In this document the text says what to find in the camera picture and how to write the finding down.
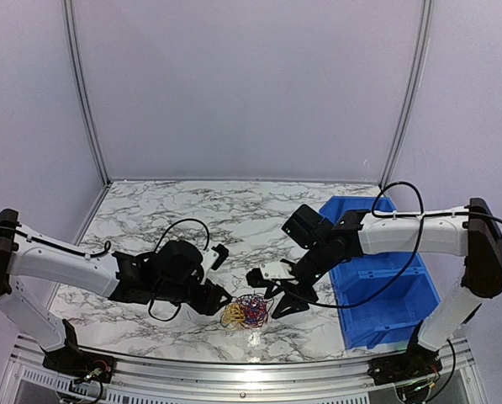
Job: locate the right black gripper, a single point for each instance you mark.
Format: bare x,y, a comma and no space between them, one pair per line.
289,300

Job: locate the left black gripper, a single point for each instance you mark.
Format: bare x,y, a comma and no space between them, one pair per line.
208,304

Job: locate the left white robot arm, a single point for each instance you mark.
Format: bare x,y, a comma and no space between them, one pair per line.
24,252

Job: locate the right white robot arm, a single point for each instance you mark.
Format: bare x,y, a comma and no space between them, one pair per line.
374,252

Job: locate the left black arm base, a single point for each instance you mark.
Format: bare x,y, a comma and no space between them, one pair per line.
83,365

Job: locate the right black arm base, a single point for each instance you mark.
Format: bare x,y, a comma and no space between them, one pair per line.
415,362

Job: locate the middle blue storage bin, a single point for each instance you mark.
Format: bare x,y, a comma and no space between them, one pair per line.
368,273

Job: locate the blue storage bin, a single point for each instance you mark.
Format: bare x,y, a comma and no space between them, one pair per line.
392,316
368,273
337,206

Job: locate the far blue storage bin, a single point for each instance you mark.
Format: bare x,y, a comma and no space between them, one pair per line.
337,206

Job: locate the near blue storage bin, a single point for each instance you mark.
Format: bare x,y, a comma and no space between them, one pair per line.
392,316

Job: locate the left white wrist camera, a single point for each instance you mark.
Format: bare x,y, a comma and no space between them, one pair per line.
214,257

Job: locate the aluminium front frame rail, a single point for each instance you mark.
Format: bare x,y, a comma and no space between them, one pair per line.
148,380

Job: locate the right aluminium corner post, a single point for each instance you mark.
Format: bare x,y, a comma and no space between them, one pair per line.
413,84

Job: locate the aluminium corner post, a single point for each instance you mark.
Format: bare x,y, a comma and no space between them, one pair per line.
413,84
72,37

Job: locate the left aluminium corner post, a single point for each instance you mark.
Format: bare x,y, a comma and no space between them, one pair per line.
72,37

